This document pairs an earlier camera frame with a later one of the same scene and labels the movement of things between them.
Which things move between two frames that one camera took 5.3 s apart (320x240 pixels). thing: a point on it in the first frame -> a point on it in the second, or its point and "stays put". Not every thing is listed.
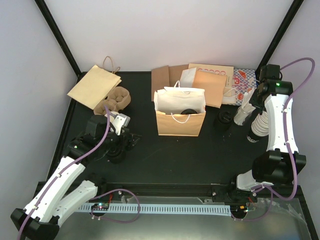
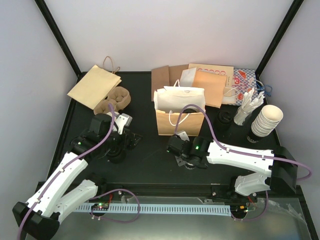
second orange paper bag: (214, 85) stays put
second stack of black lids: (117, 157) stays put
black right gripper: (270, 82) -> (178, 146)
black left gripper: (129, 144) stays put
